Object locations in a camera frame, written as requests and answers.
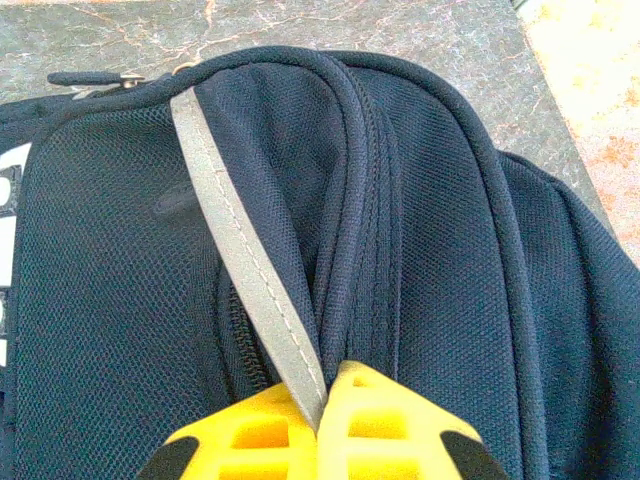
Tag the navy blue backpack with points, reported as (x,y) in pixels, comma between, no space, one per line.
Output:
(425,250)

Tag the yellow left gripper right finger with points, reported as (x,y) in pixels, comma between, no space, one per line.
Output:
(380,435)

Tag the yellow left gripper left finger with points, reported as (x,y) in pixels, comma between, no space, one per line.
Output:
(250,440)

